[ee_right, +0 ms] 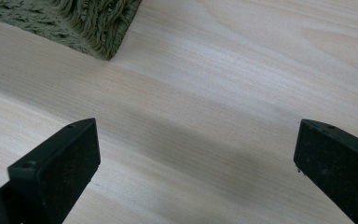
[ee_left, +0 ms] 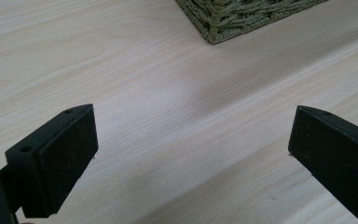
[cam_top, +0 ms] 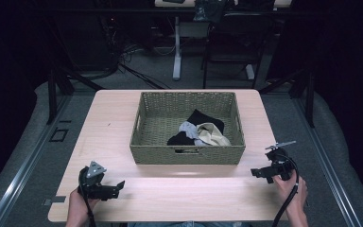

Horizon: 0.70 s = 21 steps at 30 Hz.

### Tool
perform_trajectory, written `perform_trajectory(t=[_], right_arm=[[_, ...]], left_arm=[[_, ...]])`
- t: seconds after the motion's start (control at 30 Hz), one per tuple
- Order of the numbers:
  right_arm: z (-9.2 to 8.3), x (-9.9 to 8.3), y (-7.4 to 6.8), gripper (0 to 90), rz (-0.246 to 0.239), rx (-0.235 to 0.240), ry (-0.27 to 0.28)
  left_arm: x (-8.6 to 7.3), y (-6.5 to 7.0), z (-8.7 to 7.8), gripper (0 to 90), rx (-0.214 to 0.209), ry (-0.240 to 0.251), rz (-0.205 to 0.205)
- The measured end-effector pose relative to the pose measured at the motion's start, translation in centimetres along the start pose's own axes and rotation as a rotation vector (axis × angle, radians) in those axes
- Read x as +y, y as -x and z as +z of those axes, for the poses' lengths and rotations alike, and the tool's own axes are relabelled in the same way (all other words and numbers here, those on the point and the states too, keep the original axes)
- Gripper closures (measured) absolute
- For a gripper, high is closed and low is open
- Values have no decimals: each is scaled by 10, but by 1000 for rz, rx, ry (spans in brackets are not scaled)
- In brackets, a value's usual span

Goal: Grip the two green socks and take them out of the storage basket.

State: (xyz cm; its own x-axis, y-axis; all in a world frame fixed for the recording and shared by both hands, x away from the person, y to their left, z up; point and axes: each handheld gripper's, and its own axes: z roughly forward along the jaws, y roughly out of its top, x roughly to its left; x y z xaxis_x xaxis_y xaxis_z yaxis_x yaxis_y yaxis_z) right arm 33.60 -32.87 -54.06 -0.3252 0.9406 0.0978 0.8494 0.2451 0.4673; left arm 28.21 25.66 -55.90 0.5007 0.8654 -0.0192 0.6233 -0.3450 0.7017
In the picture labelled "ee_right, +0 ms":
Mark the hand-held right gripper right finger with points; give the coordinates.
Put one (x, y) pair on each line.
(338, 165)

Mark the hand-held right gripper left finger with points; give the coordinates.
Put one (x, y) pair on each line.
(59, 168)

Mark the green shaggy cloth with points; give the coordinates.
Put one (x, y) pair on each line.
(84, 21)

